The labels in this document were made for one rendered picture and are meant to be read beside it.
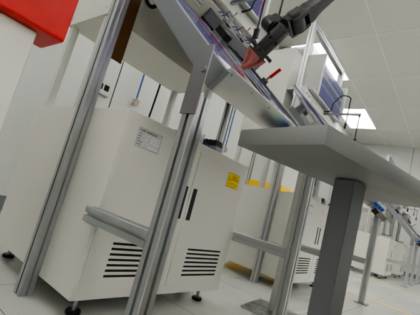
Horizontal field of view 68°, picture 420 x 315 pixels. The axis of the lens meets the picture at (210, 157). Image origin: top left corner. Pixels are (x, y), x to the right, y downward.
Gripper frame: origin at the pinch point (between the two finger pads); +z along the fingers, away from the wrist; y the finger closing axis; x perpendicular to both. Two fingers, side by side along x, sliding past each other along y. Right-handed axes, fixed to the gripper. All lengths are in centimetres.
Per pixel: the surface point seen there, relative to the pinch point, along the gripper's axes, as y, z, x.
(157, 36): 14.2, 20.0, -36.3
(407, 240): -771, 33, -4
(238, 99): 26.7, 3.1, 33.5
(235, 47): -8.2, -1.4, -20.4
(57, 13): 71, 12, 28
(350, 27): -271, -103, -188
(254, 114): 17.1, 3.7, 33.4
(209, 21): 5.9, -0.5, -27.6
